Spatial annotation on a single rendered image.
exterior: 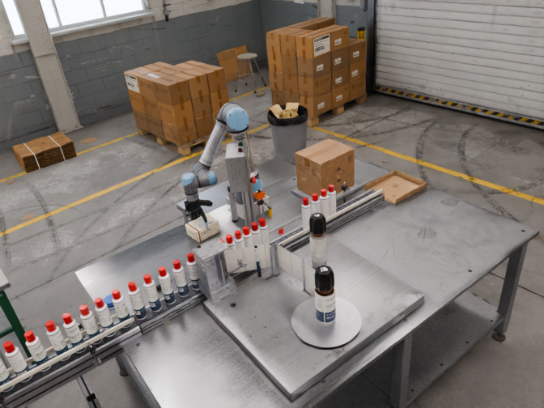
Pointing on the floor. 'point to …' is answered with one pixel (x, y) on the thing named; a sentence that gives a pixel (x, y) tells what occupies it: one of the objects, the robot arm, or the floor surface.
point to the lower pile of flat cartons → (44, 151)
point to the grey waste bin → (288, 141)
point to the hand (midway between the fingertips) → (201, 225)
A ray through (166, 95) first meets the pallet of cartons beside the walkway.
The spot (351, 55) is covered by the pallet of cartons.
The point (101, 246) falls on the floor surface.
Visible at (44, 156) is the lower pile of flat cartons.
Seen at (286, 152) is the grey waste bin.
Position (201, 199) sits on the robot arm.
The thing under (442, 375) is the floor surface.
